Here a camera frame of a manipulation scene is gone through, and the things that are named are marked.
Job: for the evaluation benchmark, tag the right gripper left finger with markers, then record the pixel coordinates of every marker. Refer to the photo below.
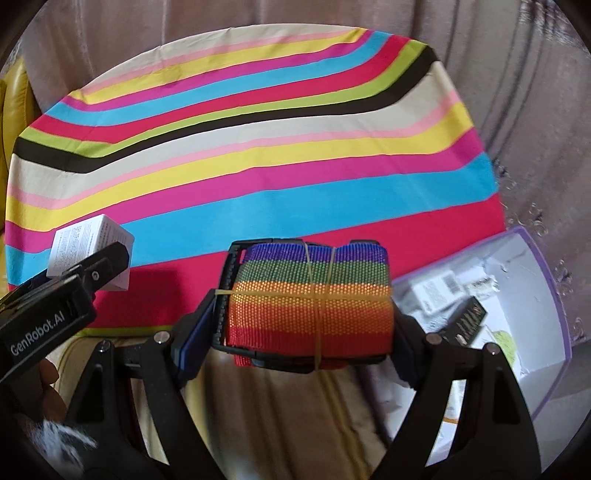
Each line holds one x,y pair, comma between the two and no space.
102,404

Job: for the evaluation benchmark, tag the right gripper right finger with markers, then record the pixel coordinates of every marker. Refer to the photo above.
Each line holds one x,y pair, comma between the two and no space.
495,437

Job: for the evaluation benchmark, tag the small white printed box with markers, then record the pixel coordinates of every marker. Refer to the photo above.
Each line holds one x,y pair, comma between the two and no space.
97,250

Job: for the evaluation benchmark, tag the green round sponge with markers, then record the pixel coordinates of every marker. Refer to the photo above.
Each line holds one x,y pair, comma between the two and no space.
507,343

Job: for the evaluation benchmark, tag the black cosmetic box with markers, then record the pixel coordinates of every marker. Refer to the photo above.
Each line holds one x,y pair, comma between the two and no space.
465,323

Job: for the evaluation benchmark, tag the white blue red box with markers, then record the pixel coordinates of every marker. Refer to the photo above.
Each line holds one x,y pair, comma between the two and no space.
438,292

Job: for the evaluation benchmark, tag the white medicine box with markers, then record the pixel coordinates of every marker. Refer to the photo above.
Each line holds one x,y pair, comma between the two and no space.
476,282

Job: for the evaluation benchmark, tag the person's left hand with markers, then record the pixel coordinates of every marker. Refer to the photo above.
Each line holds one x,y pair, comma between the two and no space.
35,395

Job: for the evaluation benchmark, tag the purple white storage box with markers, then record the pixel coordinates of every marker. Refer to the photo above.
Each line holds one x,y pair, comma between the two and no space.
528,306

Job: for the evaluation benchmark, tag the yellow leather armchair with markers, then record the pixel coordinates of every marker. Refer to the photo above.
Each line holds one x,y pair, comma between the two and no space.
19,109

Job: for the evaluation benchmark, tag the rainbow striped cloth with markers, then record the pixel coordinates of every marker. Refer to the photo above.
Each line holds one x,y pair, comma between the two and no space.
326,133

